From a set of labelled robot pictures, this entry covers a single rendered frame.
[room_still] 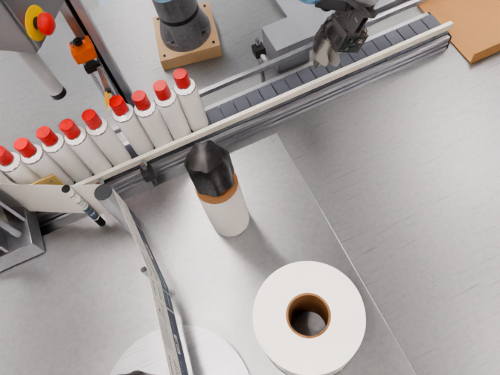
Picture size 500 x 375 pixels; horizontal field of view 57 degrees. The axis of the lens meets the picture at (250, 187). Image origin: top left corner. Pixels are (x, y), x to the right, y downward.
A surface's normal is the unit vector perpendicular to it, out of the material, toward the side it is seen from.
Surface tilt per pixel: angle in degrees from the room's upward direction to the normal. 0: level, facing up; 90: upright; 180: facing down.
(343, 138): 0
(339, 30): 60
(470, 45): 0
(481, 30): 0
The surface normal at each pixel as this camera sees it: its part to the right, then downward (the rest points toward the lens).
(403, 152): -0.11, -0.44
